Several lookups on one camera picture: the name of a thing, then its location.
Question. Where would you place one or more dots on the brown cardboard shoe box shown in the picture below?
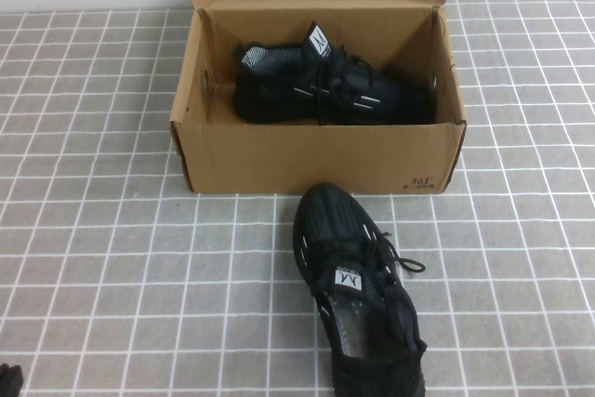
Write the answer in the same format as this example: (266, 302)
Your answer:
(302, 160)

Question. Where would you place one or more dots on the black knit sneaker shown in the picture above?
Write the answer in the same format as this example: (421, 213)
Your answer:
(325, 220)
(279, 90)

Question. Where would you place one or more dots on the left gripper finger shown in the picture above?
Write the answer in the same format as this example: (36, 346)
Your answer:
(3, 374)
(14, 383)

